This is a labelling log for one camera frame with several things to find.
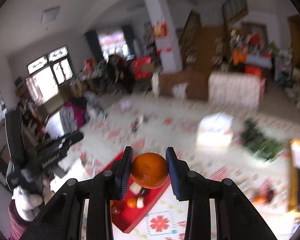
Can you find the orange mandarin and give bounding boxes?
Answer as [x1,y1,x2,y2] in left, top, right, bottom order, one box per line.
[253,194,266,205]
[130,152,168,189]
[127,197,138,209]

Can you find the large dark red date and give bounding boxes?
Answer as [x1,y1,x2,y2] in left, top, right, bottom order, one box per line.
[266,188,275,203]

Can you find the white gloved left hand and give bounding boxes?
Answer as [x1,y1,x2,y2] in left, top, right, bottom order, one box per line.
[12,175,55,222]

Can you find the green leafy vegetables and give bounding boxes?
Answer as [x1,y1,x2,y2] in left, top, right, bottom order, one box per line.
[240,119,285,161]

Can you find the white tissue pack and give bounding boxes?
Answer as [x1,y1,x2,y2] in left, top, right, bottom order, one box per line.
[196,112,234,151]

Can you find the white patterned chair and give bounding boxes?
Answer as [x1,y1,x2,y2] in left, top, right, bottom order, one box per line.
[208,72,266,109]

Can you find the brown chair with cloth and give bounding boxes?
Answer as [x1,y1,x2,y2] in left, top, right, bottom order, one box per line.
[151,70,209,101]

